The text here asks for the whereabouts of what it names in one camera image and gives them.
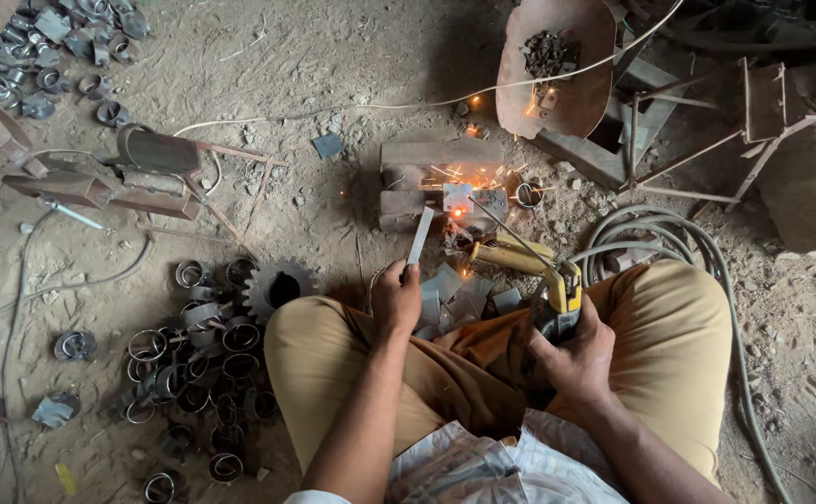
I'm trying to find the person's right hand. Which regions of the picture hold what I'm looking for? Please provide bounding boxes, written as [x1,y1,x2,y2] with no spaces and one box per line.
[527,294,616,409]

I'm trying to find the person's left hand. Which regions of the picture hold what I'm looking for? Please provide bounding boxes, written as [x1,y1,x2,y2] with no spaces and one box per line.
[369,259,423,337]

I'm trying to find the metal strip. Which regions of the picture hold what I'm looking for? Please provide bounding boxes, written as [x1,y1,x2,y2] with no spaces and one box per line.
[407,206,436,267]

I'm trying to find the yellow welding electrode holder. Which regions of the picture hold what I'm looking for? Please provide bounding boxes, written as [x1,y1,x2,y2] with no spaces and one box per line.
[530,260,584,345]

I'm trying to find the pile of cut metal plates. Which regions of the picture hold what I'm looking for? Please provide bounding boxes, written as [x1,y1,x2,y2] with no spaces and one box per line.
[414,262,523,342]

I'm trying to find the small welded metal plate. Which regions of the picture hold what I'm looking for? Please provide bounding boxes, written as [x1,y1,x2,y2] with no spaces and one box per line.
[442,182,476,215]

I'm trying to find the stacked steel blocks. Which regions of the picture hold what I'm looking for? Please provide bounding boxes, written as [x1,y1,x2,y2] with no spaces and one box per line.
[379,138,509,234]

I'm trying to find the welding electrode rod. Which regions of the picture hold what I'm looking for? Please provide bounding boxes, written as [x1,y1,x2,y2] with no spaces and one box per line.
[467,195,564,271]

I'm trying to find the steel gear wheel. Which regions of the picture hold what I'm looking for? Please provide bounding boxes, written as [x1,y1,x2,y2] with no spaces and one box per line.
[242,257,319,324]

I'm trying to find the blue-grey metal plate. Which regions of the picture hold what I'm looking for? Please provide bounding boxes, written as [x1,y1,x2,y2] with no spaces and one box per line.
[311,132,346,160]

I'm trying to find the person's white shirt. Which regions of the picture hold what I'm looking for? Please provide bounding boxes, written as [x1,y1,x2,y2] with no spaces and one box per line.
[283,408,633,504]

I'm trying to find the pile of welded metal rings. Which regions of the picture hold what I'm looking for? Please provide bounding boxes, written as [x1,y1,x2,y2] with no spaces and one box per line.
[115,258,281,504]

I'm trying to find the hollow grey block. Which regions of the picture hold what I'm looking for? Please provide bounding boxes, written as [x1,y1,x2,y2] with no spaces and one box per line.
[529,56,690,191]

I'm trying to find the rusty metal pan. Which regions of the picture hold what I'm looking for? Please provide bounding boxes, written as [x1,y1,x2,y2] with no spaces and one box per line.
[495,0,618,140]

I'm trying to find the heap of scrap bits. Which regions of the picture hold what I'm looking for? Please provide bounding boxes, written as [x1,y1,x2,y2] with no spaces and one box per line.
[523,31,582,80]

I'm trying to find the rusty metal bending jig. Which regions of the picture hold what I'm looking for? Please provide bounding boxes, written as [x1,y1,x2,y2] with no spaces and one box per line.
[0,93,290,244]

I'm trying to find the person's tan trousers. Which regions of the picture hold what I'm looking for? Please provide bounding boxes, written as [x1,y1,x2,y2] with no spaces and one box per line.
[264,259,734,487]

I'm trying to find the crumpled metal sheet piece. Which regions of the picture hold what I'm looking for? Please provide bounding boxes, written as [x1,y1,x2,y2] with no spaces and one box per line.
[31,391,83,429]

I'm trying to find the heap of grey metal clamps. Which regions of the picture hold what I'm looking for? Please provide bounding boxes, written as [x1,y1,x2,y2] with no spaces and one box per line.
[0,0,152,129]

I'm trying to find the large stone block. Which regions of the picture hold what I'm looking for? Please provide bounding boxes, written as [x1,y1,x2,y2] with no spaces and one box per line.
[757,122,816,257]

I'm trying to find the yellow handled pliers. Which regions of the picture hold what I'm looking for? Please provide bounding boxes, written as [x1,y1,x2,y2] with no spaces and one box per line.
[469,232,557,276]

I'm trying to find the small metal ring cup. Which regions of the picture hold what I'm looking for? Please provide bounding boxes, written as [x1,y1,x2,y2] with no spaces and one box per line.
[514,180,546,210]

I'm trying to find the white electric cable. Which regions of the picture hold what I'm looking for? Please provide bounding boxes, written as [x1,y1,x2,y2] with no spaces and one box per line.
[172,0,687,139]

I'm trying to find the grey coiled welding cable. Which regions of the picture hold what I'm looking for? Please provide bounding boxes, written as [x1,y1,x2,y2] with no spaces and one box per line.
[568,205,795,504]

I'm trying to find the white handled tool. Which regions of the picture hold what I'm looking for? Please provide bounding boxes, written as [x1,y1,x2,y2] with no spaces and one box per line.
[42,197,105,231]

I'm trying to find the thin dark floor cable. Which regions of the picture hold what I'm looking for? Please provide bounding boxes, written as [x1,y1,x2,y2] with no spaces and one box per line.
[0,209,155,504]

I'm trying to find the rusty metal rod frame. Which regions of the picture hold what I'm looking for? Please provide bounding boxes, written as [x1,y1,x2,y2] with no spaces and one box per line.
[620,56,816,213]

